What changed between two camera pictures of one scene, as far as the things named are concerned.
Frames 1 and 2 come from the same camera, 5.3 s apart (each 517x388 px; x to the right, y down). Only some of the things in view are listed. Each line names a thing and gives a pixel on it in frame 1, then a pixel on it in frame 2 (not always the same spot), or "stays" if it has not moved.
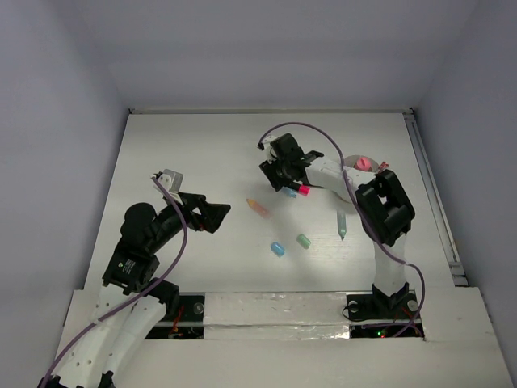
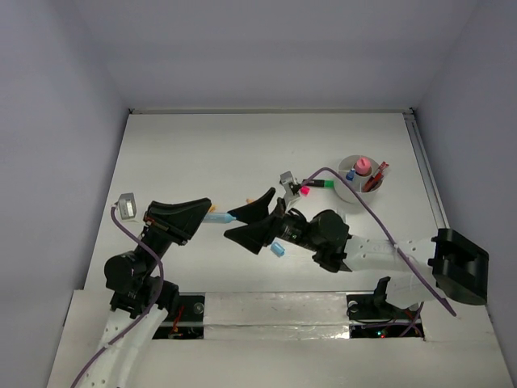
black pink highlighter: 304,190 stays
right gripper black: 269,171 → 259,229
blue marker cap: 278,248 stays
